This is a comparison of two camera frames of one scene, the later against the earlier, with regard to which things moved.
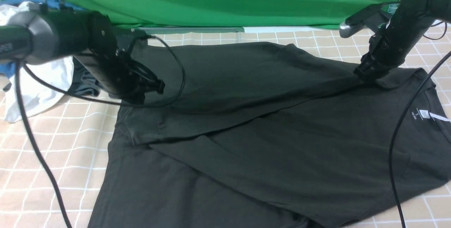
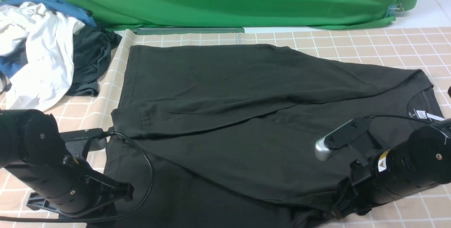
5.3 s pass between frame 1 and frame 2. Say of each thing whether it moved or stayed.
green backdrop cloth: stayed
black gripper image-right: moved
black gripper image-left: moved
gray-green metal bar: stayed
